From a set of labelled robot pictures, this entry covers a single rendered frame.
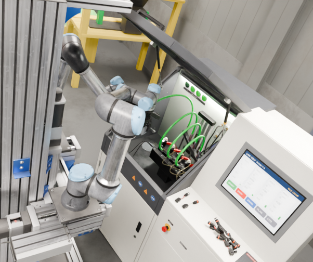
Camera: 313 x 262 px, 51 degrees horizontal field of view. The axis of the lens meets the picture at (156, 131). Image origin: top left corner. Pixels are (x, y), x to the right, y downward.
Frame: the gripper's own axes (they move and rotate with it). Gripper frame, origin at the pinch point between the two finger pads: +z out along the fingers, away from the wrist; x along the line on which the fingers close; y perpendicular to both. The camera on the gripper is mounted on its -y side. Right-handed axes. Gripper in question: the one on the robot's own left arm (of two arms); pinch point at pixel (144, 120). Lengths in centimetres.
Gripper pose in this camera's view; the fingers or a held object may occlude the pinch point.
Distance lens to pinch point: 224.9
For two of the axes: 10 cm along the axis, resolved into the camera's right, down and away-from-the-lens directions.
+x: 1.3, 4.2, -9.0
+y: -8.7, 4.9, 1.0
